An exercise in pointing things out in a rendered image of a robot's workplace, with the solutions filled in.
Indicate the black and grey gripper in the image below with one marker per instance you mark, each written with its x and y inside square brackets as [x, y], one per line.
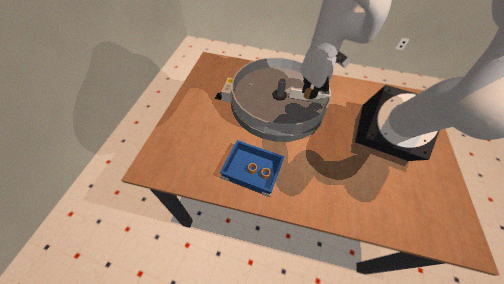
[317, 71]

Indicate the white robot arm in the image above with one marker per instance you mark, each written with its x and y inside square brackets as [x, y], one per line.
[474, 106]

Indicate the blue crate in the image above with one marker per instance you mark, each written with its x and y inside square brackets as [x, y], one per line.
[235, 168]

